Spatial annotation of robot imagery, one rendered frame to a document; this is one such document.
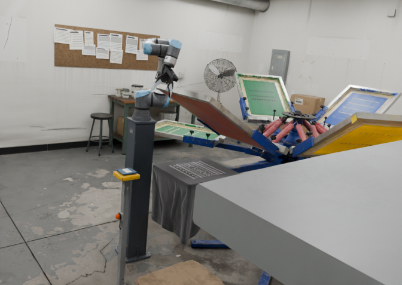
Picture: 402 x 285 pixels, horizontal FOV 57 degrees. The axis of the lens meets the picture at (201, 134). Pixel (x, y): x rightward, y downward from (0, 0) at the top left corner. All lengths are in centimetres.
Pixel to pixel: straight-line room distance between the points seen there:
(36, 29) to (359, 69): 510
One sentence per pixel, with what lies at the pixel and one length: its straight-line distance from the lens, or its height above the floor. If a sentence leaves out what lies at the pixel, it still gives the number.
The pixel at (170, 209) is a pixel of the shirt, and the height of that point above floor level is 70.
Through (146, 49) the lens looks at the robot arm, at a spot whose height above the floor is 175.
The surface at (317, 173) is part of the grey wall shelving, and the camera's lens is 19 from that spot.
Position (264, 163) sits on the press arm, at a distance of 315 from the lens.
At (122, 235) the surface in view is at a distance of 265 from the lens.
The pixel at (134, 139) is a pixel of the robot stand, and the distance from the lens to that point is 292.
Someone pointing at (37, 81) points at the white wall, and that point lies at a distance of 600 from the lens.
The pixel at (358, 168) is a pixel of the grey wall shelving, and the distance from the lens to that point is 21.
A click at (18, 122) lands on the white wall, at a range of 604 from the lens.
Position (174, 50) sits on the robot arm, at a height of 177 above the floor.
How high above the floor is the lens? 180
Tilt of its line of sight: 13 degrees down
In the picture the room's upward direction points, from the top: 6 degrees clockwise
